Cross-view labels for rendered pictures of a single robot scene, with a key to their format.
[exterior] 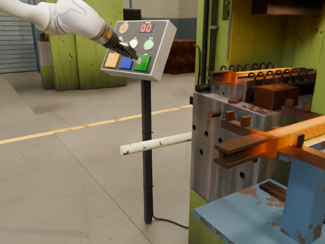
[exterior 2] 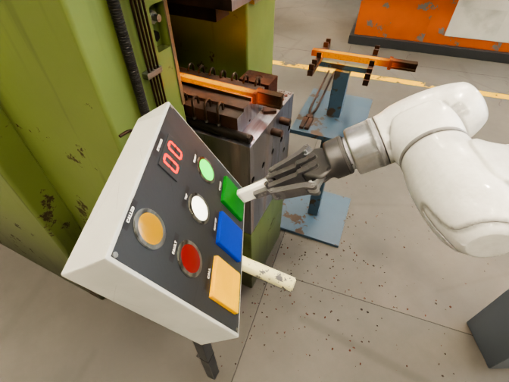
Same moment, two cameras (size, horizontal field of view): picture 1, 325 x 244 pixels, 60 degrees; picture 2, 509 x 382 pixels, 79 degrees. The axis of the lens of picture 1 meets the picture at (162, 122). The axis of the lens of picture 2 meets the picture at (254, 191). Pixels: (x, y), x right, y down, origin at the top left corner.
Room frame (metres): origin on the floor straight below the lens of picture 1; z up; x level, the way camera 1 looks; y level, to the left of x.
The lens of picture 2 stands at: (1.57, 0.49, 1.49)
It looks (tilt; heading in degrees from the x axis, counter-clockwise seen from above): 46 degrees down; 234
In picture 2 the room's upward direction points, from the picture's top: straight up
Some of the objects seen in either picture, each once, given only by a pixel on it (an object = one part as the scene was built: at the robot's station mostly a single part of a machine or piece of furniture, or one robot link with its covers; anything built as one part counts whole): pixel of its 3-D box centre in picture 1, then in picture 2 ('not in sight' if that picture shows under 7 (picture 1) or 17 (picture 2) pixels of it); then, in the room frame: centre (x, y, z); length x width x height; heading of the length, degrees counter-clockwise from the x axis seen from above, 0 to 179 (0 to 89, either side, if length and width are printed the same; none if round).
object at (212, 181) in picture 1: (271, 144); (210, 147); (1.10, -0.46, 0.69); 0.56 x 0.38 x 0.45; 118
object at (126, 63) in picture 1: (127, 62); (228, 236); (1.40, 0.17, 1.01); 0.07 x 0.05 x 0.07; 53
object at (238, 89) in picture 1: (266, 81); (197, 95); (1.15, -0.43, 0.96); 0.42 x 0.20 x 0.09; 118
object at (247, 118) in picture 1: (269, 111); (339, 68); (0.63, -0.25, 0.98); 0.23 x 0.06 x 0.02; 122
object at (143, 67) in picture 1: (142, 63); (231, 198); (1.34, 0.09, 1.01); 0.07 x 0.05 x 0.07; 53
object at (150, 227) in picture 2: (124, 28); (150, 228); (1.53, 0.20, 1.16); 0.05 x 0.03 x 0.04; 28
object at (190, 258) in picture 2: not in sight; (190, 258); (1.50, 0.22, 1.09); 0.05 x 0.03 x 0.04; 28
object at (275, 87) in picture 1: (275, 96); (258, 85); (0.92, -0.38, 0.95); 0.12 x 0.09 x 0.07; 118
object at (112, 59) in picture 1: (112, 60); (223, 285); (1.46, 0.25, 1.01); 0.07 x 0.05 x 0.07; 53
